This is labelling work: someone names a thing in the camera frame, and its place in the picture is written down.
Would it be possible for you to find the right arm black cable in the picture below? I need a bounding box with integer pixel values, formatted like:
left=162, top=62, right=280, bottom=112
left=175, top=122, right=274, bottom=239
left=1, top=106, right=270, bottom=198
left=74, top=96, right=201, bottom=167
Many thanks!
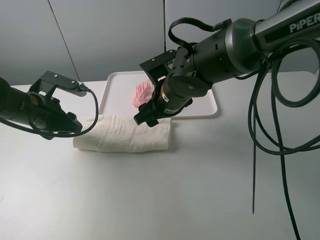
left=168, top=0, right=320, bottom=240

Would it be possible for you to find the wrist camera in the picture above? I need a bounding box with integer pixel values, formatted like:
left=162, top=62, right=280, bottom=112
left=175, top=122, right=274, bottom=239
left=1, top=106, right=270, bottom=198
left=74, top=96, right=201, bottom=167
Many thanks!
left=28, top=70, right=89, bottom=98
left=139, top=50, right=177, bottom=88

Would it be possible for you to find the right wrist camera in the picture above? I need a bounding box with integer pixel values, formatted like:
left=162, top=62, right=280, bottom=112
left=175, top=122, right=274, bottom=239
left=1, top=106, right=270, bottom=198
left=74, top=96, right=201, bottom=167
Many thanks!
left=139, top=50, right=177, bottom=88

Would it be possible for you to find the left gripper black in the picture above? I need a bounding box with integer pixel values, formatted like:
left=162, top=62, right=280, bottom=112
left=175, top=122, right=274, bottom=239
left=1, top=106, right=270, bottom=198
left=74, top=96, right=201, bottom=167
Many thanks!
left=25, top=92, right=83, bottom=140

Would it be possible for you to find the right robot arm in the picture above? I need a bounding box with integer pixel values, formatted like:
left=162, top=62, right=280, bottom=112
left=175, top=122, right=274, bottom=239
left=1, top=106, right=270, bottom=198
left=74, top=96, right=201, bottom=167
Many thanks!
left=134, top=7, right=320, bottom=127

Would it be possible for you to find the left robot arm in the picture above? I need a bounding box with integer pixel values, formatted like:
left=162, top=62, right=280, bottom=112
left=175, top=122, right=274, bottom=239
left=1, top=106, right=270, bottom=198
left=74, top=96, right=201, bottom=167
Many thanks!
left=0, top=71, right=87, bottom=140

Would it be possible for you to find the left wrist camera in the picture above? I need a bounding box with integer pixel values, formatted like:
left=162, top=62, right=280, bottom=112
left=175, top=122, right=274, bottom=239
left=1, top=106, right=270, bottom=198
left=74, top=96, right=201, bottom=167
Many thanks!
left=28, top=70, right=89, bottom=98

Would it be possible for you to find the cream white towel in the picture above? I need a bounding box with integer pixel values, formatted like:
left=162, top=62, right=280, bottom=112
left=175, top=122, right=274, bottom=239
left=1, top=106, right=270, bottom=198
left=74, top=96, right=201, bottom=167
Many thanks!
left=72, top=115, right=172, bottom=153

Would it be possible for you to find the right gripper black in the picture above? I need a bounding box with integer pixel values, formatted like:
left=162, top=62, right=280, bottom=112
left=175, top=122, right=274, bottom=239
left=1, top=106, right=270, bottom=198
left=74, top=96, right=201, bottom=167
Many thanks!
left=133, top=82, right=193, bottom=127

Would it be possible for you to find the white rectangular plastic tray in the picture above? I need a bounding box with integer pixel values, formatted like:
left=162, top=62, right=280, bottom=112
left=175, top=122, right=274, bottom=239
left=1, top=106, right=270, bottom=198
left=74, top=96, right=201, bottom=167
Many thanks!
left=97, top=68, right=218, bottom=121

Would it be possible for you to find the pink towel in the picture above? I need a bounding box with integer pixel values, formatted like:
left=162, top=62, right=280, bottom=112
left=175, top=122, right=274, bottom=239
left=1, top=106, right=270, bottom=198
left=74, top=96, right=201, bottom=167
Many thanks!
left=132, top=80, right=155, bottom=108

